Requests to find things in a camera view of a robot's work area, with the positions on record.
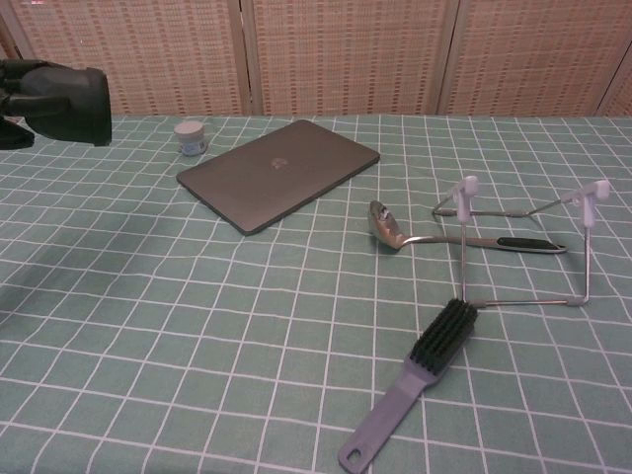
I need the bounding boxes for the grey closed laptop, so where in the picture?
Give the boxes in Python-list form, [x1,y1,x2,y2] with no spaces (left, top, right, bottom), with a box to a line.
[176,118,381,237]

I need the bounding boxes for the small white jar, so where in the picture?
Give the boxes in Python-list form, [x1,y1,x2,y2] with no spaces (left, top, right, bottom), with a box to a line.
[173,119,207,158]

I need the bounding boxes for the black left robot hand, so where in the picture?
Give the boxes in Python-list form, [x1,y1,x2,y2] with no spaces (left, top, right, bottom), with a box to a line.
[0,58,71,150]

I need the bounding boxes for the metal spoon with black handle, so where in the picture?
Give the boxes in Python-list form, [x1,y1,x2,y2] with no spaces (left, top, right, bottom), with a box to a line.
[367,199,569,256]

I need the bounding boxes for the grey brush with black bristles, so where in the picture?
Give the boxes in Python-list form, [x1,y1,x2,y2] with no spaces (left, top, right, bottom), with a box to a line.
[337,297,479,474]

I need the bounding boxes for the dark green cup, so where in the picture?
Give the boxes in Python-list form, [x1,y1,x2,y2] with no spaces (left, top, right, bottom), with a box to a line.
[19,65,95,143]

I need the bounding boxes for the metal wire stand white clips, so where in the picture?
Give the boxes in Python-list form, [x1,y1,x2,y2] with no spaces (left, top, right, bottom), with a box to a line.
[432,175,614,310]

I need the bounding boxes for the green checked tablecloth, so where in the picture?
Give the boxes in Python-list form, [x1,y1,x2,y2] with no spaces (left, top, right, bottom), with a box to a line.
[0,113,632,474]

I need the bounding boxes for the woven bamboo screen panel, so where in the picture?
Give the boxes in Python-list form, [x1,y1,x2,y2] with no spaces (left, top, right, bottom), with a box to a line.
[240,0,468,118]
[594,61,632,118]
[0,0,254,118]
[435,0,632,118]
[0,19,36,63]

